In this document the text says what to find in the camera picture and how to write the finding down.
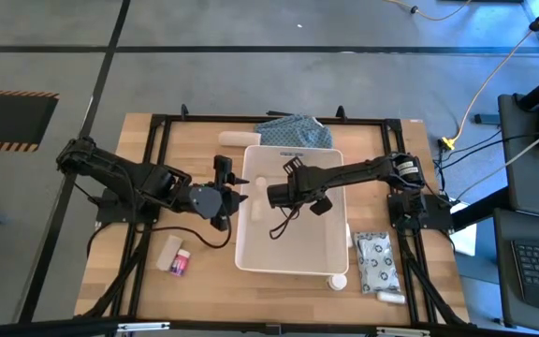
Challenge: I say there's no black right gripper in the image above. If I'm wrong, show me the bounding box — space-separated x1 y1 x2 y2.
267 156 334 216

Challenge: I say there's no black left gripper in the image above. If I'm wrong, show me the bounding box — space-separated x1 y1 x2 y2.
187 173 251 221

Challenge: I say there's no white plastic bottle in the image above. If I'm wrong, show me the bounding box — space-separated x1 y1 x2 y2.
250 198 266 224

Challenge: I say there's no white woven plastic basket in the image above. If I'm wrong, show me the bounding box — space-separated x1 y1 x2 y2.
234 144 350 277

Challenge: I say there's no white gauze roll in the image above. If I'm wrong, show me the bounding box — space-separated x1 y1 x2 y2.
217 130 262 148

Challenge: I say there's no blue patterned cloth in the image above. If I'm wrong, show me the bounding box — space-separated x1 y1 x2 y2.
254 113 335 150

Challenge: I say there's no beige small cardboard box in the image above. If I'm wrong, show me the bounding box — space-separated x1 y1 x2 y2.
155 234 184 272

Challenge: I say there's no pink label small bottle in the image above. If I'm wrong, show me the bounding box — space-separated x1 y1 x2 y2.
169 248 192 278

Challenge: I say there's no small white round cap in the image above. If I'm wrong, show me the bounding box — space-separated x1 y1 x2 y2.
327 273 348 292

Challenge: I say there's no white pouch with black circles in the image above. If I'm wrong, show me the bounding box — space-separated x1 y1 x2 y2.
353 230 402 296

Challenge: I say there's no small white bandage roll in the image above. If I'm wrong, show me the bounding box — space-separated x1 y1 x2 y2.
376 290 407 306

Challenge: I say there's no white paper sheet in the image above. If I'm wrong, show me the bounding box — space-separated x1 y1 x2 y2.
448 198 478 257

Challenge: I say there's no black support beam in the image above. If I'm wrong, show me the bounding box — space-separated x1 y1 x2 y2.
450 186 510 231

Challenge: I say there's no grey floor box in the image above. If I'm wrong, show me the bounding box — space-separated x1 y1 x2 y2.
473 112 502 126

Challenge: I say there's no grey desk surface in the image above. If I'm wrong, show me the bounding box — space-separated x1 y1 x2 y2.
497 93 539 222

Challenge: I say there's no black mat with hazard stripes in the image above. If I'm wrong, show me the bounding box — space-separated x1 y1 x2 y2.
0 89 61 153

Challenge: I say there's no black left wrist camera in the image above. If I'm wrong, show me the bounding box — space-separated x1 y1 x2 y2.
212 154 234 177

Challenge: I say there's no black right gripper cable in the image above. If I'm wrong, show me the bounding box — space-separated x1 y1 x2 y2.
269 203 301 242

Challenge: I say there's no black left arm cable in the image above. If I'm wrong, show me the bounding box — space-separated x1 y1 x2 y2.
133 212 234 250

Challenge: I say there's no black aluminium table frame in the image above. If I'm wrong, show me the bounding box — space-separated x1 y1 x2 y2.
75 105 472 329

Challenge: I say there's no silver metal bracket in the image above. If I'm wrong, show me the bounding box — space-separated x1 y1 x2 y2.
375 326 432 337
116 321 171 333

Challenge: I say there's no yellow extension cable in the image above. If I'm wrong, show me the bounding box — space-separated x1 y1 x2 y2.
440 0 539 152

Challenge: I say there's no beige thin cable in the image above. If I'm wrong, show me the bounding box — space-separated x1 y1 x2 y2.
454 119 539 202

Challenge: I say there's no black horizontal frame bar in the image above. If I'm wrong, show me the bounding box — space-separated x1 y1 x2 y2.
0 316 539 337

